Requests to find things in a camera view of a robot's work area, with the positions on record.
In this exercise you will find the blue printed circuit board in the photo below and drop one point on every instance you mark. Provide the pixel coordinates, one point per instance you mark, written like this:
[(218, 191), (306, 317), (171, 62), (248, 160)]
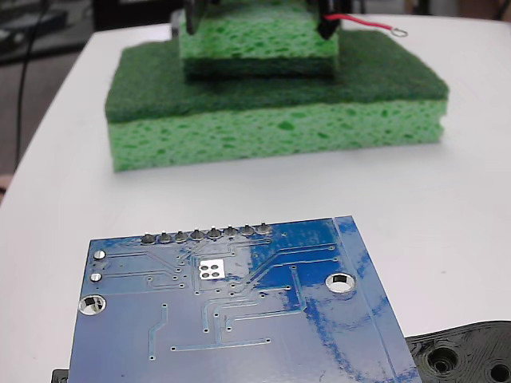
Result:
[(247, 319)]

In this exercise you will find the small green scouring sponge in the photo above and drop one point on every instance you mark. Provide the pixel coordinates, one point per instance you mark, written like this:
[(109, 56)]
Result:
[(255, 44)]

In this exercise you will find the large green scouring sponge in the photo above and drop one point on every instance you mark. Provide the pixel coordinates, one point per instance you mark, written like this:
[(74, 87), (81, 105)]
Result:
[(255, 127)]

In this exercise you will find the black plastic fixture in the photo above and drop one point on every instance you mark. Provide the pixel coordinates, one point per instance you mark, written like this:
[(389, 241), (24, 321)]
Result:
[(463, 347)]

